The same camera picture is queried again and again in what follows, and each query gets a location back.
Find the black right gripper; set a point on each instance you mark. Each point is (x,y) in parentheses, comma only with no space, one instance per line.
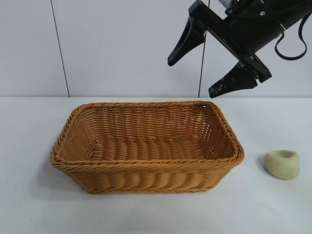
(243,31)

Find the brown woven wicker basket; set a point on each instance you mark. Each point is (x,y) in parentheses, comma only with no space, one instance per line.
(146,151)

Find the pale yellow egg yolk pastry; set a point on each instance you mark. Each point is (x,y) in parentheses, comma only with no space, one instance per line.
(282,168)

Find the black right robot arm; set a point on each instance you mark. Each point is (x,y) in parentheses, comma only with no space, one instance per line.
(295,9)

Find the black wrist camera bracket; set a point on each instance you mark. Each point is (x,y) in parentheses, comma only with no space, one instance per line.
(243,7)

